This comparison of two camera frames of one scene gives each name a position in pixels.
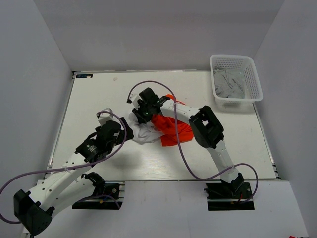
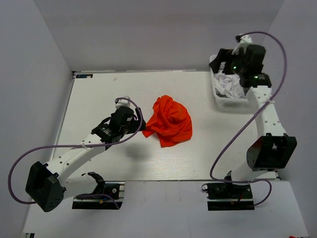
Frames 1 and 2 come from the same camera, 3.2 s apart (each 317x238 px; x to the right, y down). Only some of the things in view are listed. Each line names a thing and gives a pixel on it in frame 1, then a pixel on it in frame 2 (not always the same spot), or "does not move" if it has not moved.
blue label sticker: (83, 76) does not move
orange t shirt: (167, 126) does not move
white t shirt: (143, 133) to (229, 85)
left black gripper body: (118, 141) to (132, 128)
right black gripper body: (144, 112) to (237, 66)
